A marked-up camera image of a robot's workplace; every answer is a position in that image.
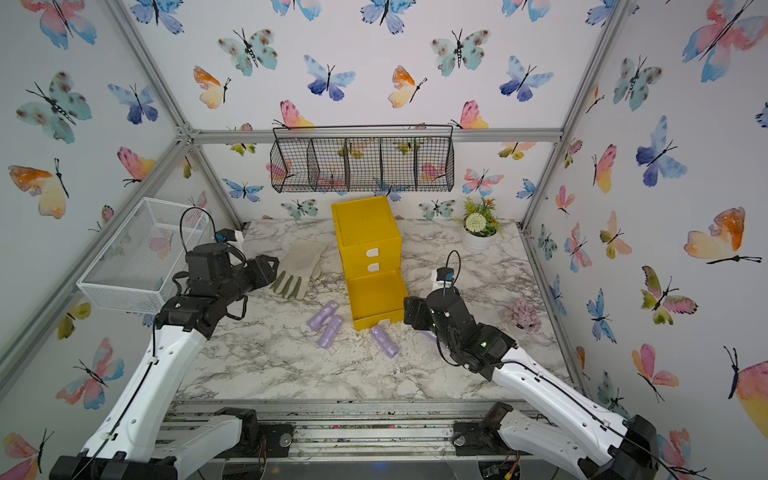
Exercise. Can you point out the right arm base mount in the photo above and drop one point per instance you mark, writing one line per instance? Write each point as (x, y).
(482, 438)

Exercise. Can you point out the pink coral ornament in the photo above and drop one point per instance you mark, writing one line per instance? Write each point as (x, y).
(525, 317)

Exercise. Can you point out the black wire wall basket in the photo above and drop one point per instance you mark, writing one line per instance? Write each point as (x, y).
(380, 159)

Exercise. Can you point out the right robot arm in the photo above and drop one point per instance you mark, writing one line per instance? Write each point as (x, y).
(578, 435)

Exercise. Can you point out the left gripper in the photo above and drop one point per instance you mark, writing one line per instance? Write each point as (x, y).
(263, 271)

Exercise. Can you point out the white green work glove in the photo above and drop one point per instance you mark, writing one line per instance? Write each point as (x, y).
(297, 269)

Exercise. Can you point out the potted artificial plant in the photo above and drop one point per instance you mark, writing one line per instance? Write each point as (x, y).
(480, 225)

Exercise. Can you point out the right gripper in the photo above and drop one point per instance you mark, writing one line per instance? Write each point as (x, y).
(424, 306)

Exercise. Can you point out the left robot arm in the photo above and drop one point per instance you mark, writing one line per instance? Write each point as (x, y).
(124, 446)

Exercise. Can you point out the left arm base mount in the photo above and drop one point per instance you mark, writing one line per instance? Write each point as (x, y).
(258, 439)

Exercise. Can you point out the yellow drawer cabinet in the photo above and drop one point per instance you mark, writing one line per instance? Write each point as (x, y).
(370, 247)

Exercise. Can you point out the white mesh wall basket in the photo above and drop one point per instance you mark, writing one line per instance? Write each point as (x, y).
(133, 271)

